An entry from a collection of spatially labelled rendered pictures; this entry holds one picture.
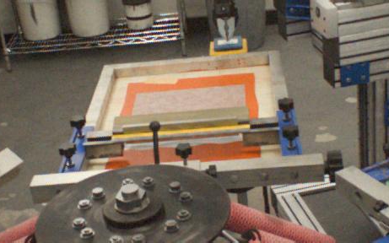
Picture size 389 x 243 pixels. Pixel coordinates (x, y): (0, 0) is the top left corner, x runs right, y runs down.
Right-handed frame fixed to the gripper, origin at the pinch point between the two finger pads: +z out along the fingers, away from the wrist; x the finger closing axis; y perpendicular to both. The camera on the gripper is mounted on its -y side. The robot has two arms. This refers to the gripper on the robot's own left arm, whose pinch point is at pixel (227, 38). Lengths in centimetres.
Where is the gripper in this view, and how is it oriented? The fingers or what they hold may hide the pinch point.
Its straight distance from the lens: 283.5
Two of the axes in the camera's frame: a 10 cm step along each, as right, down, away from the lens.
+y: 0.3, -4.4, 9.0
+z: 1.1, 8.9, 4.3
